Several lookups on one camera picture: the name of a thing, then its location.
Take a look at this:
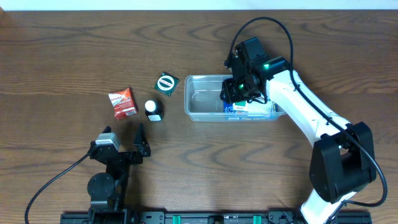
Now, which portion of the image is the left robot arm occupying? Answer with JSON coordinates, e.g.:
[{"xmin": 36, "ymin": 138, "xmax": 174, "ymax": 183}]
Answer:
[{"xmin": 87, "ymin": 124, "xmax": 151, "ymax": 224}]

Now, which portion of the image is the black cable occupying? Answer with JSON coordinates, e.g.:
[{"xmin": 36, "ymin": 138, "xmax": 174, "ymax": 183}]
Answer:
[
  {"xmin": 24, "ymin": 152, "xmax": 91, "ymax": 224},
  {"xmin": 223, "ymin": 16, "xmax": 389, "ymax": 208}
]

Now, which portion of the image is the blue Kool Fever box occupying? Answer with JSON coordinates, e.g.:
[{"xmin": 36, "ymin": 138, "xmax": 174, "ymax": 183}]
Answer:
[{"xmin": 223, "ymin": 102, "xmax": 279, "ymax": 113}]

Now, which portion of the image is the white green medicine box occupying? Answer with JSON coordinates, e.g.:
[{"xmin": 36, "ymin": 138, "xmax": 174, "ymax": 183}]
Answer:
[{"xmin": 232, "ymin": 100, "xmax": 274, "ymax": 114}]

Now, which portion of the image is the right black cable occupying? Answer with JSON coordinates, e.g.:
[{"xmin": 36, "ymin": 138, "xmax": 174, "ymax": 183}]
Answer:
[{"xmin": 223, "ymin": 16, "xmax": 389, "ymax": 208}]

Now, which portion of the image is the green square packet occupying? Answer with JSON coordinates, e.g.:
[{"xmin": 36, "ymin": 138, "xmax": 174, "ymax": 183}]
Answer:
[{"xmin": 154, "ymin": 72, "xmax": 180, "ymax": 97}]

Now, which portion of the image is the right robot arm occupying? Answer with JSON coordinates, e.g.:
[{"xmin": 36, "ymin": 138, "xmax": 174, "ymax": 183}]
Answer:
[{"xmin": 220, "ymin": 37, "xmax": 381, "ymax": 223}]

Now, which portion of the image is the clear plastic container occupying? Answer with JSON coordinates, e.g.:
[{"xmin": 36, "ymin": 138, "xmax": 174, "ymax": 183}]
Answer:
[{"xmin": 184, "ymin": 75, "xmax": 286, "ymax": 122}]

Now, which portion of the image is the dark bottle white cap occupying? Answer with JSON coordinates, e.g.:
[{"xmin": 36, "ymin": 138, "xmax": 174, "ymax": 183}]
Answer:
[{"xmin": 144, "ymin": 100, "xmax": 164, "ymax": 122}]

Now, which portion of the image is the red sachet packet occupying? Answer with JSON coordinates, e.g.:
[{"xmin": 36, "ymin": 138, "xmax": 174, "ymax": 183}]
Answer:
[{"xmin": 108, "ymin": 88, "xmax": 137, "ymax": 120}]

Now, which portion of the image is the left black cable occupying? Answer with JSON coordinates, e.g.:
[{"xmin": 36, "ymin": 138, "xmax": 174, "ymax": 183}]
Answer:
[{"xmin": 24, "ymin": 152, "xmax": 91, "ymax": 224}]

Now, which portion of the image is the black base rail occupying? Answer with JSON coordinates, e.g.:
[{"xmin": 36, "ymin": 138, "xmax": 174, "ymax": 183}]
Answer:
[{"xmin": 60, "ymin": 207, "xmax": 373, "ymax": 224}]

